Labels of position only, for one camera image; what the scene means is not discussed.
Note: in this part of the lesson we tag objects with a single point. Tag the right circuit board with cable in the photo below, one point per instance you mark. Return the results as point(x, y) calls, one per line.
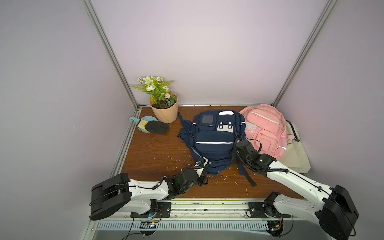
point(279, 229)

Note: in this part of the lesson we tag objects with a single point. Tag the left corner aluminium profile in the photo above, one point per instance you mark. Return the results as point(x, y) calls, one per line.
point(91, 11)

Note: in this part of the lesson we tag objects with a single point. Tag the circuit board with cable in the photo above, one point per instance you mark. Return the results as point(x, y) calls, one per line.
point(146, 229)
point(279, 229)

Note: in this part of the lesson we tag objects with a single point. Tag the yellow sponge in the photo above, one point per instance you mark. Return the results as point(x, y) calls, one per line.
point(142, 124)

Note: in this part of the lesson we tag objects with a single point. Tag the terracotta flower pot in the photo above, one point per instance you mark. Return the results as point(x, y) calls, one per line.
point(168, 115)

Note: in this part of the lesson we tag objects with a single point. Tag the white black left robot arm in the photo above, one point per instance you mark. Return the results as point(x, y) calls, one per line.
point(141, 197)

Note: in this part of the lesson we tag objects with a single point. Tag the right corner aluminium profile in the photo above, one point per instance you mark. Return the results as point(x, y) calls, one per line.
point(320, 24)

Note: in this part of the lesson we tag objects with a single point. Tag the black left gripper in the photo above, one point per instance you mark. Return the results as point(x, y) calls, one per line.
point(201, 176)

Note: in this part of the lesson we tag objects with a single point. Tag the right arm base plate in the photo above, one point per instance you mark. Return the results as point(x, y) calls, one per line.
point(262, 210)

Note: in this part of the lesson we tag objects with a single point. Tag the aluminium mounting rail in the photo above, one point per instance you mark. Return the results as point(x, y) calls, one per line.
point(210, 210)

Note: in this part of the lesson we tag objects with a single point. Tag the pink backpack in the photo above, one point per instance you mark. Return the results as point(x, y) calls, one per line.
point(266, 129)

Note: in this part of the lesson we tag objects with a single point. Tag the corner aluminium profile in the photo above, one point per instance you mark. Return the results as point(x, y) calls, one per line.
point(320, 24)
point(91, 11)

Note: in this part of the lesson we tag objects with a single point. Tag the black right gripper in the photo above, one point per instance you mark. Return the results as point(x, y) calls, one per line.
point(241, 146)

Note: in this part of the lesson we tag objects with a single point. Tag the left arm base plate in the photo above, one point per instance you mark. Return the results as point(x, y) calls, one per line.
point(160, 210)

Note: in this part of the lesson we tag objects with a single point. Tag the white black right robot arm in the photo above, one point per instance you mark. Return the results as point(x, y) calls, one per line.
point(332, 208)

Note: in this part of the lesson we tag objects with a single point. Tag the navy blue backpack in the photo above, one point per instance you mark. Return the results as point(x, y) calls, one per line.
point(212, 136)

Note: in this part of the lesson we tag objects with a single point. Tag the black work glove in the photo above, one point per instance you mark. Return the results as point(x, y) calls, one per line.
point(157, 127)

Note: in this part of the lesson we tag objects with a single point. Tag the cream canvas backpack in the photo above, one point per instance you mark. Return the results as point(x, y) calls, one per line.
point(295, 156)

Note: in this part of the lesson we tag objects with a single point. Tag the left circuit board with cable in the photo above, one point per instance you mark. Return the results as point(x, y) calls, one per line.
point(146, 229)

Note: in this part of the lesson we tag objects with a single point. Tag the green white artificial plant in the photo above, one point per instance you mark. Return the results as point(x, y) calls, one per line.
point(161, 97)

